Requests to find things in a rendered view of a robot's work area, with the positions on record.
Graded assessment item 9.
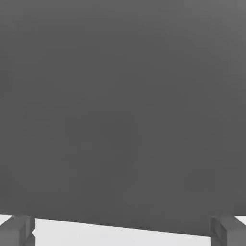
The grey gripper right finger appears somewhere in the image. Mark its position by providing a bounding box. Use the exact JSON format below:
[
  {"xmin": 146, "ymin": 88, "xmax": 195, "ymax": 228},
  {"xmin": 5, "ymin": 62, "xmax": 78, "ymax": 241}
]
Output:
[{"xmin": 210, "ymin": 215, "xmax": 246, "ymax": 246}]

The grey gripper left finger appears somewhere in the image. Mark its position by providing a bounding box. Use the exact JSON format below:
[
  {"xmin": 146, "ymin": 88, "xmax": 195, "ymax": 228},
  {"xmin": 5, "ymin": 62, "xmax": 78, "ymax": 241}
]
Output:
[{"xmin": 0, "ymin": 214, "xmax": 36, "ymax": 246}]

